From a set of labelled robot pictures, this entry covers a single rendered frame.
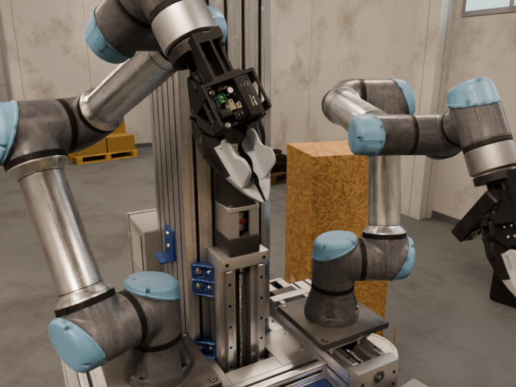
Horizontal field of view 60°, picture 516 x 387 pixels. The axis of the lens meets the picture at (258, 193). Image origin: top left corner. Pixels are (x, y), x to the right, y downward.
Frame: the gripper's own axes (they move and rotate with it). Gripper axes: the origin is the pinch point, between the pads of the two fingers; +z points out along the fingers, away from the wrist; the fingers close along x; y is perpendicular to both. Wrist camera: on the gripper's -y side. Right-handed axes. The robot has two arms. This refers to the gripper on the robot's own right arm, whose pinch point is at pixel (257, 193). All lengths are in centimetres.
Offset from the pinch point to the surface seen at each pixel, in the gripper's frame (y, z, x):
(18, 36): -794, -431, 46
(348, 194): -152, 24, 111
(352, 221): -158, 39, 109
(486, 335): -178, 152, 176
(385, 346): -140, 98, 85
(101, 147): -783, -189, 89
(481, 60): -254, -17, 384
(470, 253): -272, 142, 281
